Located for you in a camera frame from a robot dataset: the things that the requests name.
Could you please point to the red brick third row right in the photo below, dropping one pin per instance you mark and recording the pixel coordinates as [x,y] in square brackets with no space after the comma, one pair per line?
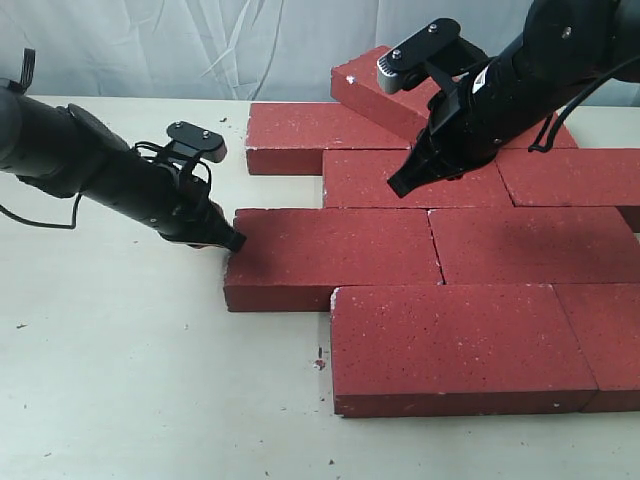
[543,245]

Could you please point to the red brick stacked on top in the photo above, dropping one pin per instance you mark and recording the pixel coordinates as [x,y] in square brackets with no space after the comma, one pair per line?
[405,113]

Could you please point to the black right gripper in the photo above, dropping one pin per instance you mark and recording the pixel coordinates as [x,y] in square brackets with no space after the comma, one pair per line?
[467,126]

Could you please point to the red brick front right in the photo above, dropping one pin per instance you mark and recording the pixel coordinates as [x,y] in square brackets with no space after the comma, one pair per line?
[605,321]

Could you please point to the red brick back right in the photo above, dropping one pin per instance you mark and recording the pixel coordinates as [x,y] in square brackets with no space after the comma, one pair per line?
[563,139]

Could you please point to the red brick second row right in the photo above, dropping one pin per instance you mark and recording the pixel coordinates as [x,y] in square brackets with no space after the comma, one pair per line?
[584,177]

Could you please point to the red brick pushed sideways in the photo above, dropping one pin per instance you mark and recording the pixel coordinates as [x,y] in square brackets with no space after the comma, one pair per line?
[293,259]

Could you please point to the white wrinkled backdrop curtain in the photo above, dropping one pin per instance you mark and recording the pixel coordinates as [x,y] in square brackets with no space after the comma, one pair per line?
[232,50]

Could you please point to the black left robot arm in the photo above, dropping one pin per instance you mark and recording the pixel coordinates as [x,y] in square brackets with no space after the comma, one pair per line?
[67,152]

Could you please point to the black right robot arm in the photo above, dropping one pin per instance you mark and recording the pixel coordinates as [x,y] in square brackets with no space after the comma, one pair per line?
[566,51]

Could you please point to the red brick back left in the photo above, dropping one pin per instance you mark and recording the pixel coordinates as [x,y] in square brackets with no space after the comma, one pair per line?
[291,138]

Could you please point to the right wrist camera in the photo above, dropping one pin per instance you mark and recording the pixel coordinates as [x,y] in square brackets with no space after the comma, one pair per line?
[438,51]

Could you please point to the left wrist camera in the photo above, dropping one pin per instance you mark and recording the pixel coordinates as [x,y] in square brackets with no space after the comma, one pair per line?
[193,141]

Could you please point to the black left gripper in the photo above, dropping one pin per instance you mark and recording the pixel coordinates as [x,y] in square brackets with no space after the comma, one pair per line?
[182,212]

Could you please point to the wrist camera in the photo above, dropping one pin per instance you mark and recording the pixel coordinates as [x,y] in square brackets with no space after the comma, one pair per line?
[438,51]
[193,141]

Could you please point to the red brick front large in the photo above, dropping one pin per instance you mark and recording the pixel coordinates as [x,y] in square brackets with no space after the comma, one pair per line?
[455,350]

